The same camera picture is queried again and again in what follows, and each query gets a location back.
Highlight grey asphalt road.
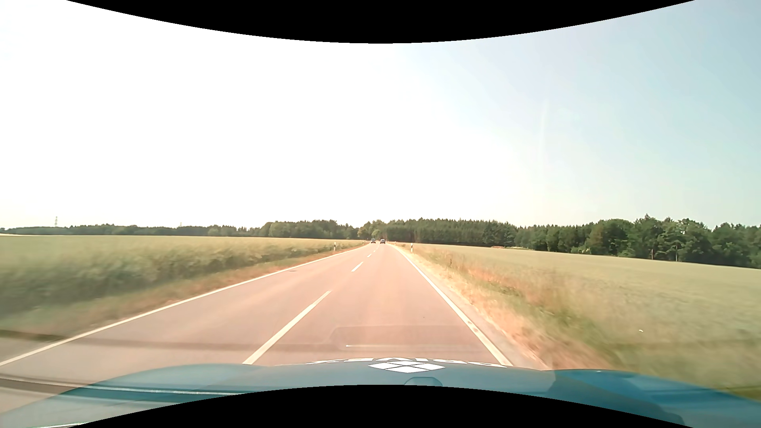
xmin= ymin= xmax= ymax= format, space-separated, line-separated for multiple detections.
xmin=0 ymin=243 xmax=551 ymax=415

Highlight road markings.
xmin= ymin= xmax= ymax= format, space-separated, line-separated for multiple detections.
xmin=0 ymin=243 xmax=513 ymax=367

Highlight dry grass verge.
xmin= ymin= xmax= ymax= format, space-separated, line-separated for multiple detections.
xmin=392 ymin=243 xmax=619 ymax=371
xmin=0 ymin=244 xmax=366 ymax=341

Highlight car's own bonnet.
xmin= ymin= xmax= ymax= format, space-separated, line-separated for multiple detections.
xmin=0 ymin=357 xmax=761 ymax=428

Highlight wood of green trees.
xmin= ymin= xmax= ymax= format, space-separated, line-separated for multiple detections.
xmin=0 ymin=215 xmax=761 ymax=269

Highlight grain field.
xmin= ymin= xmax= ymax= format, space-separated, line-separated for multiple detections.
xmin=397 ymin=242 xmax=761 ymax=393
xmin=0 ymin=234 xmax=365 ymax=319

